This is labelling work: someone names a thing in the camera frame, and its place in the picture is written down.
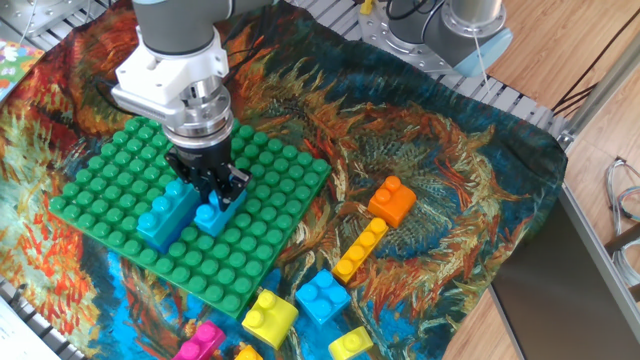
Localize green studded baseplate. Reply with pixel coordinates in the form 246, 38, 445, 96
48, 114, 332, 321

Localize grey cable bundle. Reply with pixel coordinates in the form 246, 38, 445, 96
603, 156, 640, 289

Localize yellow two-stud block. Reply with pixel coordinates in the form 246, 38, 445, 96
241, 288, 300, 350

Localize small yellow-orange four-stud brick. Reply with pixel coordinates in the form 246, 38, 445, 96
332, 216, 390, 284

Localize light blue three-stud brick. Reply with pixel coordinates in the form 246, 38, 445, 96
193, 187, 249, 238

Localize teal four-stud brick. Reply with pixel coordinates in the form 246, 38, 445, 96
135, 178, 202, 246

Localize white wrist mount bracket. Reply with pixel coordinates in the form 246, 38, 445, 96
110, 25, 231, 130

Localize magenta three-stud brick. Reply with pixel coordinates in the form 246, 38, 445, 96
172, 319, 227, 360

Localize dark grey framed panel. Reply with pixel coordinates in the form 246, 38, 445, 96
489, 184, 640, 360

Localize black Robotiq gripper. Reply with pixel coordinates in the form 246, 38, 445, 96
164, 139, 253, 212

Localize orange two-stud block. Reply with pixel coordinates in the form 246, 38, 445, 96
367, 174, 418, 229

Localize white paper sheet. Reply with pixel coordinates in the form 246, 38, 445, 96
0, 297, 61, 360

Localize silver perforated metal plate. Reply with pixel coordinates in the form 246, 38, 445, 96
0, 0, 94, 39

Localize aluminium frame post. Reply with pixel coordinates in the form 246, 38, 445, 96
557, 29, 640, 151

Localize small yellow single-stud brick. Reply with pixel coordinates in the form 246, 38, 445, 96
327, 326, 375, 360

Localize black floor cables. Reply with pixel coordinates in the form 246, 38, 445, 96
551, 7, 640, 117

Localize colourful printed paper sheet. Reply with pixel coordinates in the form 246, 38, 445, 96
0, 39, 46, 104

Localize brown wooden bar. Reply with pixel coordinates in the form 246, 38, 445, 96
603, 233, 640, 255

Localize painted sunflower pattern cloth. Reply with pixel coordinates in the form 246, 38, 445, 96
0, 0, 569, 360

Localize light blue square brick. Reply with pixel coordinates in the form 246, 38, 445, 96
294, 268, 353, 326

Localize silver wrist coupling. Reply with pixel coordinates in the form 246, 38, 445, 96
161, 79, 235, 151

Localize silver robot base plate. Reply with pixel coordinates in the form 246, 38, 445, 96
357, 0, 484, 77

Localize long orange-yellow brick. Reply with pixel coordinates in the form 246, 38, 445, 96
234, 343, 264, 360

